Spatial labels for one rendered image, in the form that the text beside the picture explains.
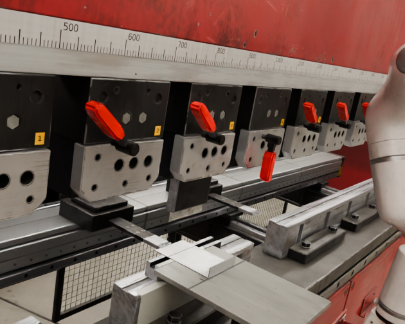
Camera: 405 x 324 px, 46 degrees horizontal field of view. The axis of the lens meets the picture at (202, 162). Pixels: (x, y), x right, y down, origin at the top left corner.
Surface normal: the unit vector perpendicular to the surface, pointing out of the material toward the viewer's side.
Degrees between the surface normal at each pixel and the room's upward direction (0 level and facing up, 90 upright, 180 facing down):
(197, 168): 90
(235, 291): 0
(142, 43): 90
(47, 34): 90
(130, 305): 90
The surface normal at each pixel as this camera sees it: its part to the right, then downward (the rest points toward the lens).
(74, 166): -0.60, 0.10
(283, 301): 0.17, -0.95
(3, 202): 0.79, 0.28
